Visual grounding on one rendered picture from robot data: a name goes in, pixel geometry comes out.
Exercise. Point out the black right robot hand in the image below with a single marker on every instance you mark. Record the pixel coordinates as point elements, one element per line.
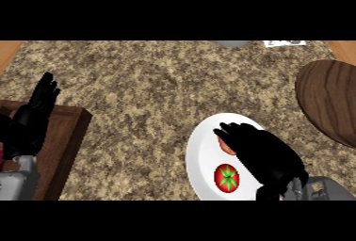
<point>265,153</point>

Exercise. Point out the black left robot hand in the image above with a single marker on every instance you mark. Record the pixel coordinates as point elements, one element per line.
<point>33,114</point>

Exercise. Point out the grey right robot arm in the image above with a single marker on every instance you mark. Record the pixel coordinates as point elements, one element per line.
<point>315,189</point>

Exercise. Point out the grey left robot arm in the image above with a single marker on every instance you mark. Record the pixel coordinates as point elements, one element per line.
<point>17,179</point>

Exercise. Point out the red tomato with green stem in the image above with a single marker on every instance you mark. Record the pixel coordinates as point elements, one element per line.
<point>227,178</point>

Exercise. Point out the white plate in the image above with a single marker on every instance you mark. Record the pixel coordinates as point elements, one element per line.
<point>205,160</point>

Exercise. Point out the brown wooden bowl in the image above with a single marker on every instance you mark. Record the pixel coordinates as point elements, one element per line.
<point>329,100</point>

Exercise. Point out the orange-red vegetable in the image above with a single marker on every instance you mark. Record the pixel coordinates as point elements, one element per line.
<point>225,147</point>

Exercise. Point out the brown wooden cutting board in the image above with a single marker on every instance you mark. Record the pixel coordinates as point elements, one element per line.
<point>60,144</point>

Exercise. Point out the white patterned object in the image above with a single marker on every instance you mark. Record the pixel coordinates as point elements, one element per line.
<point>284,43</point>

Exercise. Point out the grey round object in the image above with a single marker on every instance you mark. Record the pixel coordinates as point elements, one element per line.
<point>233,43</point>

